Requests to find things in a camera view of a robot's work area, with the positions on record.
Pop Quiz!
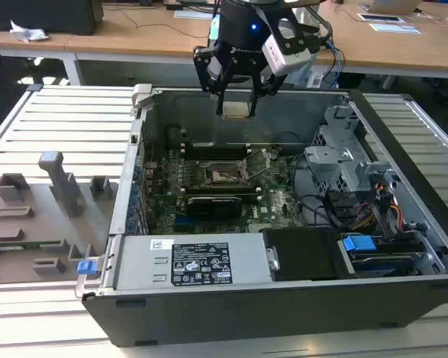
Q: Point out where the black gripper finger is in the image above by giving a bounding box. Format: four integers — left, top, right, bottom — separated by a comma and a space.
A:
193, 45, 235, 116
248, 62, 281, 115

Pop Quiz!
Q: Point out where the small square silver CPU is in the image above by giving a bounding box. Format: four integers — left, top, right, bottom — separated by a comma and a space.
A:
222, 100, 252, 120

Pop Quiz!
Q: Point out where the metal socket cover frame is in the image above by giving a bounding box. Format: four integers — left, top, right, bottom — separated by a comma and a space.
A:
240, 148, 274, 180

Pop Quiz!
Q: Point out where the black RAM slot bank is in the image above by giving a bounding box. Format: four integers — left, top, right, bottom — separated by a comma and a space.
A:
181, 186, 261, 203
181, 142, 252, 160

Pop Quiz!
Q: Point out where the wooden desk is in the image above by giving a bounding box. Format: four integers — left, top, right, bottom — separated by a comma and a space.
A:
0, 26, 80, 87
64, 0, 448, 90

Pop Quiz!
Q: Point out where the metal drive cage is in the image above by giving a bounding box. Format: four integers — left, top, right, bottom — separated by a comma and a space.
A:
304, 104, 400, 195

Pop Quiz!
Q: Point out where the black graphics card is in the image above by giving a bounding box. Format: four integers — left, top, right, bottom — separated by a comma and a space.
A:
186, 195, 243, 222

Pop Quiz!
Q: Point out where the green motherboard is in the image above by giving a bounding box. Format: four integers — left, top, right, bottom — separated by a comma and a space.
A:
141, 144, 311, 236

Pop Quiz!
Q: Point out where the white framed tablet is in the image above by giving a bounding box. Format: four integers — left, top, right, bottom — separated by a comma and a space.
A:
357, 13, 408, 24

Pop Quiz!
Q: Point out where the silver laptop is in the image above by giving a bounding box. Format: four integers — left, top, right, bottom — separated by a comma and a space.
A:
358, 0, 423, 13

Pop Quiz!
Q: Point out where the white paper sheet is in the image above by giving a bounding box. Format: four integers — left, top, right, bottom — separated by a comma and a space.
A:
368, 22, 422, 35

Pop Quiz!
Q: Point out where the black plastic shroud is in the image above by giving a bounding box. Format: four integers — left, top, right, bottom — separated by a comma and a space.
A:
263, 227, 340, 281

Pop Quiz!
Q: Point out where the hard disk in blue carrier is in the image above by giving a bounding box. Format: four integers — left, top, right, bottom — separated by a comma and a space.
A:
337, 233, 427, 279

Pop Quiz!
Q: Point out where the black box on desk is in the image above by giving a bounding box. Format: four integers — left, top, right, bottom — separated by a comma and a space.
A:
0, 0, 105, 37

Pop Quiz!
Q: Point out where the silver power supply with label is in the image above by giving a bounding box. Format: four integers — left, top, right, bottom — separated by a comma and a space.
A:
113, 233, 274, 292

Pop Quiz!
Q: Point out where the crumpled white paper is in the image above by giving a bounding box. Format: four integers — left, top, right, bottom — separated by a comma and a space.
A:
9, 19, 50, 43

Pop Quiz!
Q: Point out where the blue case latch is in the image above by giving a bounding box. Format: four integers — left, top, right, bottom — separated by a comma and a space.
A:
76, 260, 100, 279

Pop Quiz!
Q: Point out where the grey parts rack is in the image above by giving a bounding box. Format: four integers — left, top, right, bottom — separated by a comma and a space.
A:
0, 151, 121, 288

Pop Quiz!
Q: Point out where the black open PC case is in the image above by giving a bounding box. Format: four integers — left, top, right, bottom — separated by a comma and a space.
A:
74, 84, 448, 350

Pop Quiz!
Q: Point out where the green RAM stick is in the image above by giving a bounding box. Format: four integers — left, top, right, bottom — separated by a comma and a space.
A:
0, 241, 63, 252

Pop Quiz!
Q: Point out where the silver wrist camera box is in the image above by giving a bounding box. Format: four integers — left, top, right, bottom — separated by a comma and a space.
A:
206, 55, 225, 81

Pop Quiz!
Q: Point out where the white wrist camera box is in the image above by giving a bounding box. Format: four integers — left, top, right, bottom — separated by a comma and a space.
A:
263, 17, 314, 78

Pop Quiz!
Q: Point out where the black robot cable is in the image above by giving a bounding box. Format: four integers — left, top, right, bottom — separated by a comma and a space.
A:
297, 20, 335, 54

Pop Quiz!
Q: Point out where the blue cable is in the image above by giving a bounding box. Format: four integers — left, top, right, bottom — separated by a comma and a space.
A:
323, 37, 346, 89

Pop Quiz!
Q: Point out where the thin black desk cable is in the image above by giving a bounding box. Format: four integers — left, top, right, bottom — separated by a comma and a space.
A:
103, 2, 177, 30

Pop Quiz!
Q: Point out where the black internal cable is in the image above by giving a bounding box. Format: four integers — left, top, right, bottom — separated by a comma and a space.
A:
293, 155, 345, 228

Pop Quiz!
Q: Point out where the orange yellow red wire bundle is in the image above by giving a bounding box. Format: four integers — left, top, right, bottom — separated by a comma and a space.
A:
353, 181, 403, 233

